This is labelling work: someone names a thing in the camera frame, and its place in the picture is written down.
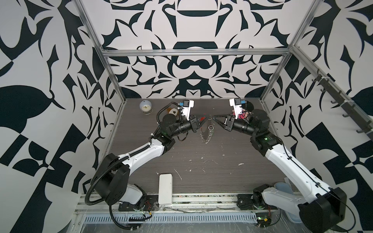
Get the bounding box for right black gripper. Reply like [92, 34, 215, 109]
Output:
[214, 114, 260, 139]

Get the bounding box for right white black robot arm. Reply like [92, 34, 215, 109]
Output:
[213, 109, 347, 233]

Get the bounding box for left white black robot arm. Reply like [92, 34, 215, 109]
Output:
[85, 114, 208, 209]

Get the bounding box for pink plush doll black hat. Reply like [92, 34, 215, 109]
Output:
[232, 101, 254, 120]

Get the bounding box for brown white plush dog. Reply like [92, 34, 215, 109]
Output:
[166, 108, 179, 117]

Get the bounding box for white rectangular box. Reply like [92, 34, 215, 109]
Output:
[158, 174, 173, 206]

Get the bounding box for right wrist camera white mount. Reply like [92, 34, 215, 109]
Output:
[229, 98, 246, 119]

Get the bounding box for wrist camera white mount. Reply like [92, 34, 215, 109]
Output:
[178, 100, 194, 121]
[229, 98, 246, 119]

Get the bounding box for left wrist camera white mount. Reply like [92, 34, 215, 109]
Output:
[178, 100, 194, 121]

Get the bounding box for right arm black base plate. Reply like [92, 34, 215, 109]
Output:
[237, 184, 271, 210]

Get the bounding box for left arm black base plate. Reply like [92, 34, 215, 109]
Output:
[118, 195, 158, 212]

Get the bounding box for black corrugated cable hose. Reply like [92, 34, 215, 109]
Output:
[84, 158, 152, 231]

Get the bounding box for black wall hook rack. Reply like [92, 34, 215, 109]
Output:
[312, 69, 373, 141]

